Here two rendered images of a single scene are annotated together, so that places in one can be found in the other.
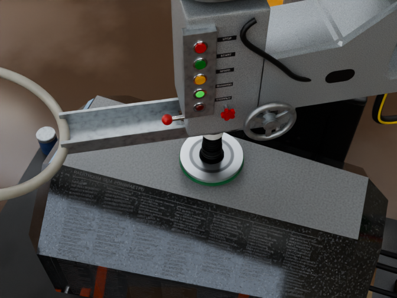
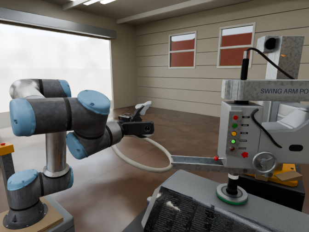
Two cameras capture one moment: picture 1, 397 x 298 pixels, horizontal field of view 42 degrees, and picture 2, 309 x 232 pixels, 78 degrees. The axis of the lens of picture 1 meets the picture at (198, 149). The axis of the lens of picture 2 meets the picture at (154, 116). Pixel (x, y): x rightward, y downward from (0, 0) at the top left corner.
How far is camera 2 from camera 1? 63 cm
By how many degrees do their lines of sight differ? 41
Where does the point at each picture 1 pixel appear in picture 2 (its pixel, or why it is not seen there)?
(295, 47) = (273, 129)
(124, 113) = (196, 160)
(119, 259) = not seen: outside the picture
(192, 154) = (222, 189)
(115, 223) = (183, 217)
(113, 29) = not seen: hidden behind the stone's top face
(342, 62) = (296, 140)
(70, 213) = (163, 209)
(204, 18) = (237, 106)
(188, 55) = (230, 120)
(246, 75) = (252, 137)
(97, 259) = not seen: outside the picture
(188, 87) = (228, 137)
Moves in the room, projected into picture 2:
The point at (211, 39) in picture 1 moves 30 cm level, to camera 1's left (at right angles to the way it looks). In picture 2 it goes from (240, 114) to (190, 112)
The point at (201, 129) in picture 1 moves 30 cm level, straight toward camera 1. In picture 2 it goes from (231, 164) to (236, 190)
